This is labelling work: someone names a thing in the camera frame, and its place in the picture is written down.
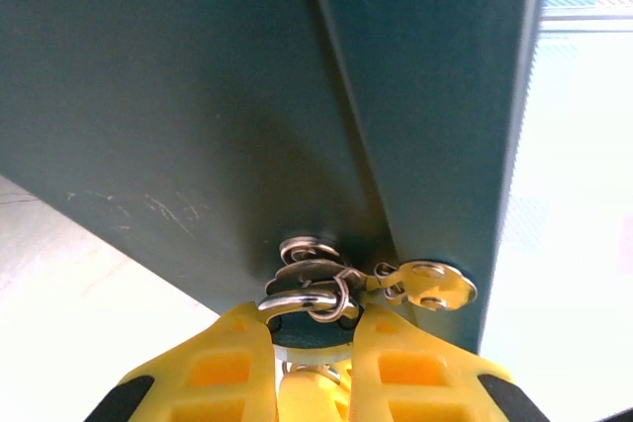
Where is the green padlock with steel shackle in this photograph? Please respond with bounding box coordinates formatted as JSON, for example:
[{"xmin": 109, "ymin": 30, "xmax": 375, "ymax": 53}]
[{"xmin": 256, "ymin": 289, "xmax": 366, "ymax": 352}]

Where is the silver hasp plate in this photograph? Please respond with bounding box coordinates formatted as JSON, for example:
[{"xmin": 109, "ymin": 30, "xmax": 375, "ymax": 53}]
[{"xmin": 373, "ymin": 260, "xmax": 480, "ymax": 312}]

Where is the silver metal key ring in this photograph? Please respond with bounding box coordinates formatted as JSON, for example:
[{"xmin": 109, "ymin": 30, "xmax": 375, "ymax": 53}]
[{"xmin": 264, "ymin": 237, "xmax": 365, "ymax": 300}]

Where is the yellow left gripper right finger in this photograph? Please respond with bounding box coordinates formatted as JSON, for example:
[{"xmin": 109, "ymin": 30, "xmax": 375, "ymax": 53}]
[{"xmin": 347, "ymin": 302, "xmax": 551, "ymax": 422}]

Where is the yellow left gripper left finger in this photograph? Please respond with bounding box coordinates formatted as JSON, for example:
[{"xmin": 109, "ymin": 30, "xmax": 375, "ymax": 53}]
[{"xmin": 82, "ymin": 300, "xmax": 279, "ymax": 422}]

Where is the dark green metal box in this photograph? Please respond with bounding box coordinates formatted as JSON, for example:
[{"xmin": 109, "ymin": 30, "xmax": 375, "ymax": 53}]
[{"xmin": 0, "ymin": 0, "xmax": 554, "ymax": 357}]

